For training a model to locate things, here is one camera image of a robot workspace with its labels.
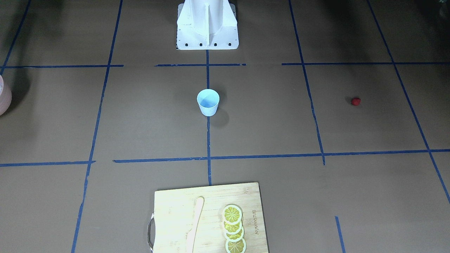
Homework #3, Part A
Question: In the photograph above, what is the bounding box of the red strawberry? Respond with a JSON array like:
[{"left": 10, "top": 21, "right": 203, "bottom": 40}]
[{"left": 351, "top": 97, "right": 361, "bottom": 106}]

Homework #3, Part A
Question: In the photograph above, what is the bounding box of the light blue paper cup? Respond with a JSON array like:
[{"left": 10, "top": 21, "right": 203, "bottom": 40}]
[{"left": 197, "top": 89, "right": 220, "bottom": 117}]

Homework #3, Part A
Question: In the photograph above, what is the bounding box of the yellow plastic knife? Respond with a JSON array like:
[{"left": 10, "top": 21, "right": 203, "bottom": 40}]
[{"left": 186, "top": 196, "right": 204, "bottom": 253}]

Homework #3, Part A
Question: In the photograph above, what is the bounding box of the bamboo cutting board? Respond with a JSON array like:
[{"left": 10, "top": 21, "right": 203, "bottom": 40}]
[{"left": 148, "top": 182, "right": 269, "bottom": 253}]

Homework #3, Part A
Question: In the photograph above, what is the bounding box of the pink bowl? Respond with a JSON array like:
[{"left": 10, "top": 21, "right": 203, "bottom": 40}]
[{"left": 0, "top": 75, "right": 12, "bottom": 115}]

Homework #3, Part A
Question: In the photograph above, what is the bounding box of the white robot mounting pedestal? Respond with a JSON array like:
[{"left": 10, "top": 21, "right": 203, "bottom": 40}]
[{"left": 176, "top": 0, "right": 239, "bottom": 50}]

